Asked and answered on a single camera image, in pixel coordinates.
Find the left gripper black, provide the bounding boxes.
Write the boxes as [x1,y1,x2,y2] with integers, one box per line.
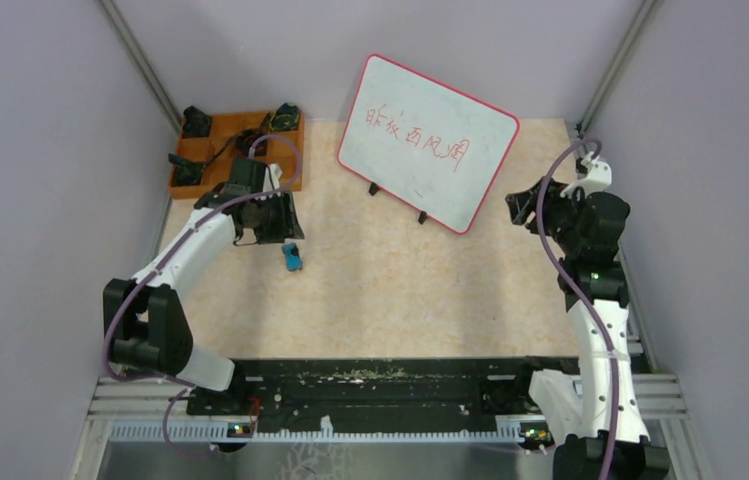
[249,189,303,244]

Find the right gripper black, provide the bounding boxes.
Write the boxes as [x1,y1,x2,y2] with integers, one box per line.
[506,176,589,255]

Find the blue whiteboard eraser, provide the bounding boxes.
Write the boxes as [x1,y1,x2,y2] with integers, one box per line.
[282,243,303,272]

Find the whiteboard with pink frame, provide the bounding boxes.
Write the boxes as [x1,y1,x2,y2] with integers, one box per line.
[337,54,520,234]

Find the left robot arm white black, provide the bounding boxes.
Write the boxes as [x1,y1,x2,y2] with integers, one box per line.
[102,158,305,414]

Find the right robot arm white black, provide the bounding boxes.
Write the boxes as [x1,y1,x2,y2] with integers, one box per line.
[506,154,671,479]

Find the orange wooden compartment tray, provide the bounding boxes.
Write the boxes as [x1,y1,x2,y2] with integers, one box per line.
[168,108,305,200]

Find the black green item tray left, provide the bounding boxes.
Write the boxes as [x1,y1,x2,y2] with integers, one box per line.
[168,154,204,187]

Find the green yellow item in tray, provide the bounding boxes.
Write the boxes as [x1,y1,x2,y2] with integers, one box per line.
[261,102,301,132]

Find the black item tray top-left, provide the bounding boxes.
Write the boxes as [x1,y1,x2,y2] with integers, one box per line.
[181,105,213,139]

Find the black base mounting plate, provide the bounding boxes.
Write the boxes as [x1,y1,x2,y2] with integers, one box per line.
[185,356,580,434]

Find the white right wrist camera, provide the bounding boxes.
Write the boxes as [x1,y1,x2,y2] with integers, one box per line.
[560,157,613,201]

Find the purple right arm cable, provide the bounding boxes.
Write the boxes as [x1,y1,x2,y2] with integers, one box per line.
[535,137,620,480]

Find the black coiled cable in tray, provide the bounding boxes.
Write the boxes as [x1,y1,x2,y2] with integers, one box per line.
[201,129,269,167]

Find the aluminium frame rail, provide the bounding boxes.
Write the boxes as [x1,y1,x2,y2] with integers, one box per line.
[69,374,713,480]

